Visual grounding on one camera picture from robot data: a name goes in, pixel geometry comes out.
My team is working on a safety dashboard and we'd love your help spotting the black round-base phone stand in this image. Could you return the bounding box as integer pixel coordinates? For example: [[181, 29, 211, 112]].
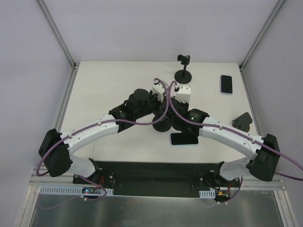
[[152, 117, 172, 132]]

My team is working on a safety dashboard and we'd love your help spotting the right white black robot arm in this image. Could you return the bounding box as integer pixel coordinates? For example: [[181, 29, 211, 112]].
[[168, 98, 280, 187]]

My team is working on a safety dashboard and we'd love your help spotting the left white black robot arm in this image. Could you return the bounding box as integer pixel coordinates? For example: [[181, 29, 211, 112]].
[[36, 86, 168, 184]]

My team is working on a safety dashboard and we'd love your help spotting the black phone blue case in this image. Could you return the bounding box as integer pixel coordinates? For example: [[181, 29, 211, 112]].
[[170, 133, 199, 146]]

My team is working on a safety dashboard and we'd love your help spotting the black rear phone stand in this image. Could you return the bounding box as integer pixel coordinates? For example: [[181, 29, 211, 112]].
[[174, 54, 192, 84]]

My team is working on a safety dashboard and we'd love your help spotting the black phone lavender case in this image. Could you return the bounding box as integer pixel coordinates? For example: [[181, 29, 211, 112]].
[[220, 75, 233, 95]]

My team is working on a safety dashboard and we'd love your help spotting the black stand on brown disc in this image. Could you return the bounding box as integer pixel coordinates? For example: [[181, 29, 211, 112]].
[[232, 112, 253, 132]]

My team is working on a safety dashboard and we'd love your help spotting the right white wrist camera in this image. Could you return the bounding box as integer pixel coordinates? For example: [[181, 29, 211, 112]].
[[175, 85, 191, 104]]

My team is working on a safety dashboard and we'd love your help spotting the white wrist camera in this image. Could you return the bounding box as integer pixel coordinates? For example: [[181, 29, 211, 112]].
[[175, 85, 191, 104], [151, 78, 168, 103]]

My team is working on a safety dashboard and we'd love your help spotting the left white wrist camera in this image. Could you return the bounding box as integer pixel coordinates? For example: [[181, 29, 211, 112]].
[[151, 78, 168, 103]]

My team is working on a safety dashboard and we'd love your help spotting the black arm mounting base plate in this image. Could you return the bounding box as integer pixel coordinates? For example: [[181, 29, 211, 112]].
[[88, 161, 240, 198]]

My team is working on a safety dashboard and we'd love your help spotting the right white slotted cable duct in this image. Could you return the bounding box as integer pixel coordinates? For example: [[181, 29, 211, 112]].
[[199, 190, 216, 199]]

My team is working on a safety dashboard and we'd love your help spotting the white slotted cable duct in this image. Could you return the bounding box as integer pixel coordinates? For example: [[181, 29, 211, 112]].
[[40, 186, 105, 196], [199, 190, 216, 199]]

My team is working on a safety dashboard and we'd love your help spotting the left aluminium frame post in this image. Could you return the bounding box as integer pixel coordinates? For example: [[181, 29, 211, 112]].
[[36, 0, 79, 69]]

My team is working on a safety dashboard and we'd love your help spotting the aluminium frame post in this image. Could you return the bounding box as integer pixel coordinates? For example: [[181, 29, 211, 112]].
[[238, 0, 286, 71], [36, 0, 79, 69]]

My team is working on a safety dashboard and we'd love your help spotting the aluminium extrusion rail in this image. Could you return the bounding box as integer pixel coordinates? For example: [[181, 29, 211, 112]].
[[30, 168, 285, 191]]

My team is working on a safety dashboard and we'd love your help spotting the left white slotted cable duct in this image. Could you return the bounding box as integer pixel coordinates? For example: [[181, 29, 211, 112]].
[[40, 186, 105, 196]]

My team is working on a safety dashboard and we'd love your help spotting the right aluminium frame post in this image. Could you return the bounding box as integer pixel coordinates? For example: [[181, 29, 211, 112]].
[[238, 0, 286, 71]]

